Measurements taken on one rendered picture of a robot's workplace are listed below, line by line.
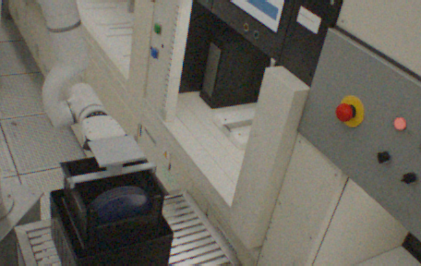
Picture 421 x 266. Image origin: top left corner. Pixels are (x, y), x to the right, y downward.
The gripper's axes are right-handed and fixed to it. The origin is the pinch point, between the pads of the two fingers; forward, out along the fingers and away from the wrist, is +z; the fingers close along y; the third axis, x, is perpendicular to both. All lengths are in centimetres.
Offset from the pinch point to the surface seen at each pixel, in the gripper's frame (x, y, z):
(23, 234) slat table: -37.6, 21.0, -16.2
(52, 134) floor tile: -114, -27, -172
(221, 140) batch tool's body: -26, -55, -30
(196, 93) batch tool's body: -26, -62, -65
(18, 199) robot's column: -38, 19, -32
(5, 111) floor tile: -114, -4, -207
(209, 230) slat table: -37, -34, 1
